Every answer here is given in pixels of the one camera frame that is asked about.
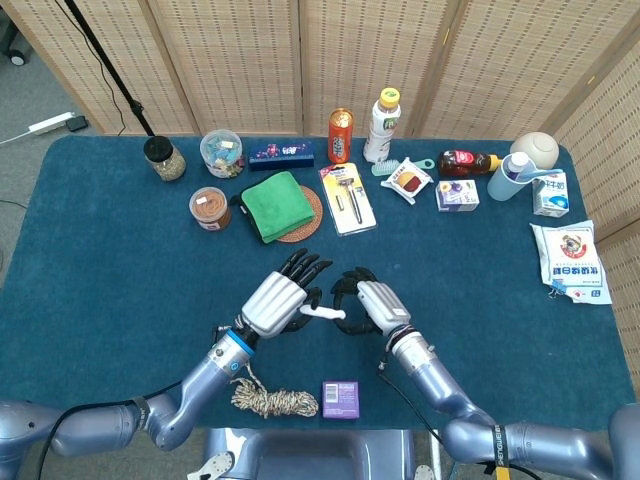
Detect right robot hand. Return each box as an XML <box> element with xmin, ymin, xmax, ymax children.
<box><xmin>330</xmin><ymin>267</ymin><xmax>414</xmax><ymax>337</ymax></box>

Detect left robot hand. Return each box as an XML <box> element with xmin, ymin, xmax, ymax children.
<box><xmin>234</xmin><ymin>248</ymin><xmax>334</xmax><ymax>340</ymax></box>

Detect small white tube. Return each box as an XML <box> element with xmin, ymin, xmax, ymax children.
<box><xmin>298</xmin><ymin>305</ymin><xmax>347</xmax><ymax>322</ymax></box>

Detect green folded towel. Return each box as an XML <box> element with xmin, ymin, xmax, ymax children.
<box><xmin>241</xmin><ymin>170</ymin><xmax>317</xmax><ymax>245</ymax></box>

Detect purple wrapped box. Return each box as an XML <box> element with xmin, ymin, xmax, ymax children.
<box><xmin>321</xmin><ymin>380</ymin><xmax>361</xmax><ymax>419</ymax></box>

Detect black pouch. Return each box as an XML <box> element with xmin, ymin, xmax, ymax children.
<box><xmin>228</xmin><ymin>193</ymin><xmax>266</xmax><ymax>244</ymax></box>

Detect razor blister pack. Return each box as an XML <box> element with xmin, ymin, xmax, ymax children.
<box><xmin>318</xmin><ymin>162</ymin><xmax>378</xmax><ymax>237</ymax></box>

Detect round woven coaster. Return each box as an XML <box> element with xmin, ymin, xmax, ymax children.
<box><xmin>276</xmin><ymin>184</ymin><xmax>325</xmax><ymax>244</ymax></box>

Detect clear jar rubber bands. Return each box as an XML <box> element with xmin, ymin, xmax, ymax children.
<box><xmin>188</xmin><ymin>186</ymin><xmax>233</xmax><ymax>232</ymax></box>

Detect white snack packet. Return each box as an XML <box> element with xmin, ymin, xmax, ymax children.
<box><xmin>380</xmin><ymin>156</ymin><xmax>434</xmax><ymax>206</ymax></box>

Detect purple white carton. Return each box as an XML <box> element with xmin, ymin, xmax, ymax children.
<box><xmin>434</xmin><ymin>179</ymin><xmax>481</xmax><ymax>213</ymax></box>

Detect blue table mat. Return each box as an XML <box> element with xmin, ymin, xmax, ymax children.
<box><xmin>0</xmin><ymin>134</ymin><xmax>636</xmax><ymax>432</ymax></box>

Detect dark blue rectangular box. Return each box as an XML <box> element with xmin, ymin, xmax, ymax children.
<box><xmin>248</xmin><ymin>139</ymin><xmax>316</xmax><ymax>172</ymax></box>

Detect grey robot torso base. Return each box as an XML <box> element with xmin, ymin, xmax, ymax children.
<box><xmin>187</xmin><ymin>427</ymin><xmax>451</xmax><ymax>480</ymax></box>

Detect clear jar of clips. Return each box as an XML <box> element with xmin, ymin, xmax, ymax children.
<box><xmin>199</xmin><ymin>129</ymin><xmax>246</xmax><ymax>179</ymax></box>

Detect brown sauce bottle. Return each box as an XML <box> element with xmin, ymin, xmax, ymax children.
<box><xmin>437</xmin><ymin>149</ymin><xmax>503</xmax><ymax>178</ymax></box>

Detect light blue cup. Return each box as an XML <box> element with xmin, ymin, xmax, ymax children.
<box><xmin>486</xmin><ymin>152</ymin><xmax>539</xmax><ymax>202</ymax></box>

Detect white bottle yellow cap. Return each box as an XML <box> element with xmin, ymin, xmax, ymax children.
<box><xmin>362</xmin><ymin>87</ymin><xmax>403</xmax><ymax>164</ymax></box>

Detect orange drink can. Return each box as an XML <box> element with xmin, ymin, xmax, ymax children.
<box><xmin>327</xmin><ymin>107</ymin><xmax>355</xmax><ymax>165</ymax></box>

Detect glass jar black lid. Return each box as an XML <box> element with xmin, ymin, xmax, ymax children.
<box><xmin>143</xmin><ymin>135</ymin><xmax>188</xmax><ymax>182</ymax></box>

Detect white sugar bag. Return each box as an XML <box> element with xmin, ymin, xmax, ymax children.
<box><xmin>529</xmin><ymin>219</ymin><xmax>613</xmax><ymax>305</ymax></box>

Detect small white bottle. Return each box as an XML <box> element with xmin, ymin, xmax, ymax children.
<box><xmin>503</xmin><ymin>151</ymin><xmax>531</xmax><ymax>181</ymax></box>

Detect white blue milk carton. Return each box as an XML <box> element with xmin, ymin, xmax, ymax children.
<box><xmin>531</xmin><ymin>168</ymin><xmax>571</xmax><ymax>217</ymax></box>

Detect beige bowl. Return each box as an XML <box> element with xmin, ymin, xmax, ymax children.
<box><xmin>509</xmin><ymin>131</ymin><xmax>560</xmax><ymax>170</ymax></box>

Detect woven folding screen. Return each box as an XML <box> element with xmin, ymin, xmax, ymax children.
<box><xmin>0</xmin><ymin>0</ymin><xmax>640</xmax><ymax>241</ymax></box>

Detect black tripod pole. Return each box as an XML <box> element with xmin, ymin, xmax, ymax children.
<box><xmin>63</xmin><ymin>0</ymin><xmax>156</xmax><ymax>137</ymax></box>

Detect white power strip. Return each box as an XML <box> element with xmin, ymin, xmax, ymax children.
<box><xmin>28</xmin><ymin>111</ymin><xmax>76</xmax><ymax>137</ymax></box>

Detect black chair caster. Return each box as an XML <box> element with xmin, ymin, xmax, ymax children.
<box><xmin>0</xmin><ymin>9</ymin><xmax>29</xmax><ymax>66</ymax></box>

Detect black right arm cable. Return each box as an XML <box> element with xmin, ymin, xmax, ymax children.
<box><xmin>377</xmin><ymin>349</ymin><xmax>451</xmax><ymax>446</ymax></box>

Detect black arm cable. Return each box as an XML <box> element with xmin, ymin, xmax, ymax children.
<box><xmin>377</xmin><ymin>349</ymin><xmax>451</xmax><ymax>446</ymax></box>
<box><xmin>37</xmin><ymin>379</ymin><xmax>186</xmax><ymax>480</ymax></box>

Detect braided rope bundle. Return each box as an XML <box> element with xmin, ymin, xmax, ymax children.
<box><xmin>229</xmin><ymin>362</ymin><xmax>320</xmax><ymax>419</ymax></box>

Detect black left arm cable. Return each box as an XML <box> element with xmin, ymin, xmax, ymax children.
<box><xmin>37</xmin><ymin>379</ymin><xmax>186</xmax><ymax>480</ymax></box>

